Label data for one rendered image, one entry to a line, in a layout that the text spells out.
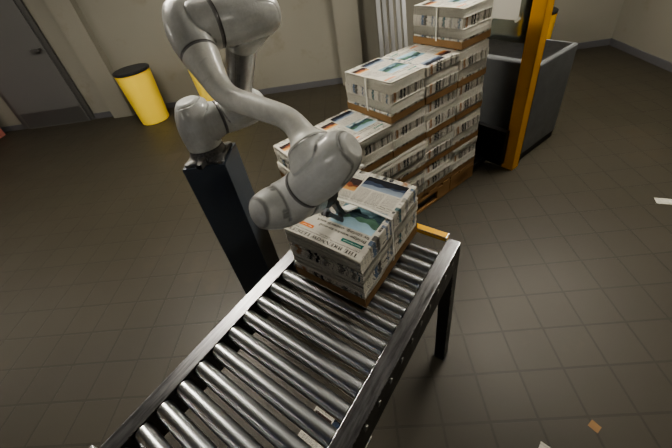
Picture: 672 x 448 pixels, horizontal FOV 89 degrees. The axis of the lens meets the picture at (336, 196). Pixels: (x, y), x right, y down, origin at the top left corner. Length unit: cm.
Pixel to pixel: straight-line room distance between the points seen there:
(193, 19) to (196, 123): 60
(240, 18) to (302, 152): 49
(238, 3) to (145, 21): 436
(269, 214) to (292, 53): 432
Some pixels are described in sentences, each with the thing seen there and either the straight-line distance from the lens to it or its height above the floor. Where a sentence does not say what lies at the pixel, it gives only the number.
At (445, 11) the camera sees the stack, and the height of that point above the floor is 126.
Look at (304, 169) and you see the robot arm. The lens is 70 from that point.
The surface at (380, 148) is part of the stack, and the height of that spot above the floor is 72.
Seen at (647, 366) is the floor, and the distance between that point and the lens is 223.
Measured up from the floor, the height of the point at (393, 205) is 103.
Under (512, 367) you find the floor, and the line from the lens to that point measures 200.
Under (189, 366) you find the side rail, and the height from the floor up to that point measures 80.
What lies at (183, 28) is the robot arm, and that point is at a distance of 104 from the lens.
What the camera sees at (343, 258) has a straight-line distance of 99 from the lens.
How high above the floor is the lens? 175
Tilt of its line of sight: 38 degrees down
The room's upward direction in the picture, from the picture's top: 10 degrees counter-clockwise
